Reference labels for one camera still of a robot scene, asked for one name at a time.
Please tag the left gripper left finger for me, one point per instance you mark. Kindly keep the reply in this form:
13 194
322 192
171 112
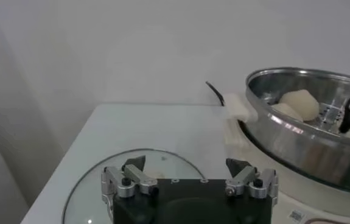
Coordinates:
132 179

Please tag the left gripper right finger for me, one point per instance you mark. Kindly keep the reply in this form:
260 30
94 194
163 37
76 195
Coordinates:
244 179

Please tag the white steamed baozi bun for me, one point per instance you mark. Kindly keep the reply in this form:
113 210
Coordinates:
285 111
301 102

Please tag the perforated steel steamer basket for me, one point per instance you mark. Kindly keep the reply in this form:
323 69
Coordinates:
314 158

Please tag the white electric cooker base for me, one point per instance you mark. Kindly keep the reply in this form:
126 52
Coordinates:
284 198

